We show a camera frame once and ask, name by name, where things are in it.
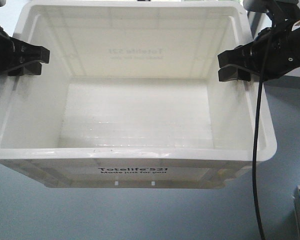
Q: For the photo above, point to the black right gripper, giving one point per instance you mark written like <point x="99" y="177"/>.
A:
<point x="278" y="59"/>

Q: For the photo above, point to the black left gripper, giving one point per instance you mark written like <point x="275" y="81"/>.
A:
<point x="10" y="51"/>

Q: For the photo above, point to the white plastic tote bin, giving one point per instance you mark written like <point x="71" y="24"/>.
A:
<point x="130" y="97"/>

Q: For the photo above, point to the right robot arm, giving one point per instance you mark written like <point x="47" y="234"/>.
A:
<point x="281" y="12"/>

